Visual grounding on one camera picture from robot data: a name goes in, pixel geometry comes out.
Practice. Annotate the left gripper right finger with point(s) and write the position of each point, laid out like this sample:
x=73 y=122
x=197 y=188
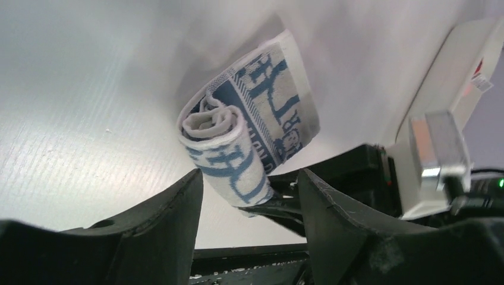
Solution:
x=339 y=228

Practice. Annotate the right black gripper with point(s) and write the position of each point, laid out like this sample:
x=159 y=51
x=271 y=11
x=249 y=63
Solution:
x=365 y=173

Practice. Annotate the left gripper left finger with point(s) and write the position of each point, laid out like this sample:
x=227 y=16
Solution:
x=152 y=242

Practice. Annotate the white blue patterned towel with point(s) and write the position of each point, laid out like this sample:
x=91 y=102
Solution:
x=250 y=119

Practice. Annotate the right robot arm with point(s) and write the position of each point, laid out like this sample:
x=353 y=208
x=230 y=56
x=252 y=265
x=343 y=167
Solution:
x=484 y=199

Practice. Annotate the white plastic tray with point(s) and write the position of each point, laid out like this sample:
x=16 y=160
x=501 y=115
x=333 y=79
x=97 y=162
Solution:
x=449 y=84

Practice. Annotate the red blue rolled towel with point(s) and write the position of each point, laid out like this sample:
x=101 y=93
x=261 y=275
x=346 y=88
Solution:
x=478 y=68

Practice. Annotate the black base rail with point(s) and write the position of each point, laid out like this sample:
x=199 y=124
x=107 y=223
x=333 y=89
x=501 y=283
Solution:
x=261 y=265

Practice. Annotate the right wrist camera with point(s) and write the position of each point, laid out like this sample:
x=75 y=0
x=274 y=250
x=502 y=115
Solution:
x=430 y=149

